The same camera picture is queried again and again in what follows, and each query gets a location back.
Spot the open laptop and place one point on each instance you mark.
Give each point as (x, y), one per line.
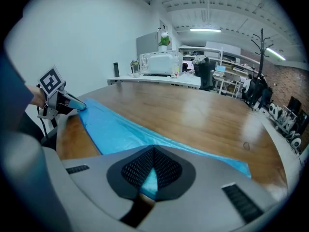
(220, 69)

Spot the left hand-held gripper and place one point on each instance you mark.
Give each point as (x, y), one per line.
(51, 81)

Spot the black coat rack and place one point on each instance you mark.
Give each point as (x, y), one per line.
(261, 57)

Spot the white desk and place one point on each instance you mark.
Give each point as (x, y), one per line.
(154, 79)

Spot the row of white robots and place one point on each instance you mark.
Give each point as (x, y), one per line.
(285, 122)

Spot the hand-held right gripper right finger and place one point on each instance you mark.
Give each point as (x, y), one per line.
(205, 178)

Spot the white microwave oven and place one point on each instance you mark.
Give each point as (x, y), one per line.
(159, 64)

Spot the black flat panel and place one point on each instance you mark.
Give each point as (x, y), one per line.
(298, 112)

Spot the white shelving rack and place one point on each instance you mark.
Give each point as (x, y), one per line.
(229, 57)

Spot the clear plastic bottle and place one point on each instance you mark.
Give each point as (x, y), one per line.
(135, 71)

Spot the green potted plant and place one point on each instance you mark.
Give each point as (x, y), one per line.
(163, 47)

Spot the person's left forearm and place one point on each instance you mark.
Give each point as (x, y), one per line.
(36, 97)

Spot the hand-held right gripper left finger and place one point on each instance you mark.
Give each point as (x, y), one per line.
(96, 190)

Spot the white-legged wooden desk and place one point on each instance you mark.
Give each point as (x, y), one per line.
(229, 82)

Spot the bottle with yellowish liquid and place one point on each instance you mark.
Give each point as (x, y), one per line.
(176, 69)

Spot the beige jacket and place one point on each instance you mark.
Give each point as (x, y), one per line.
(200, 59)

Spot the monitor with pink screen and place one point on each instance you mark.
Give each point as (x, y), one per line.
(190, 65)

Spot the blue plastic bag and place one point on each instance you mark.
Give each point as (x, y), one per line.
(116, 132)

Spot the person's blue shirt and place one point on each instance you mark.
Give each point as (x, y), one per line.
(12, 93)

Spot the ceiling light tube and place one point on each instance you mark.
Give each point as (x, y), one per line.
(205, 30)
(275, 54)

